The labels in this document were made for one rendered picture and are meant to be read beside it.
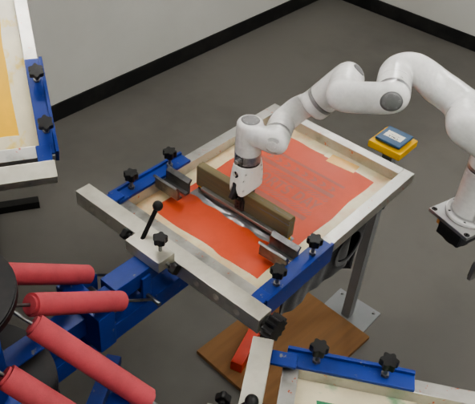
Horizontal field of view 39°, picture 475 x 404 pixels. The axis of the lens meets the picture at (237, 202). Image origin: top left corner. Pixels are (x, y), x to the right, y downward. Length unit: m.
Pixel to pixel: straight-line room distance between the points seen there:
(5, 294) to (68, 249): 1.98
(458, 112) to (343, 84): 0.27
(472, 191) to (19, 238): 2.25
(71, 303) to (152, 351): 1.40
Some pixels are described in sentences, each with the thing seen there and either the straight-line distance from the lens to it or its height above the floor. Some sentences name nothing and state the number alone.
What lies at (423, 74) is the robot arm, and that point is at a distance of 1.68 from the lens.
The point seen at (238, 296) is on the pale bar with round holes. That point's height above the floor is 1.04.
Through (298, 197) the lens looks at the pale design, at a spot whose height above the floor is 0.95.
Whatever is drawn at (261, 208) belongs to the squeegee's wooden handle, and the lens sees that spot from 1.93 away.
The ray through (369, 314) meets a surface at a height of 0.01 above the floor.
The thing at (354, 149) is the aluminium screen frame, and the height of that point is 0.99.
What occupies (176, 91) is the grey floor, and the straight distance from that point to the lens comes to 4.44.
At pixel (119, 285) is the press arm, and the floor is 1.04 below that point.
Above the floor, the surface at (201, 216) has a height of 0.95.
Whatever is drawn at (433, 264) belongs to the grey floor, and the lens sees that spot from 3.45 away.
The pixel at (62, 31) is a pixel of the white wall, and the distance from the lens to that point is 3.98.
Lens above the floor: 2.28
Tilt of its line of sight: 40 degrees down
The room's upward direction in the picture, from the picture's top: 5 degrees clockwise
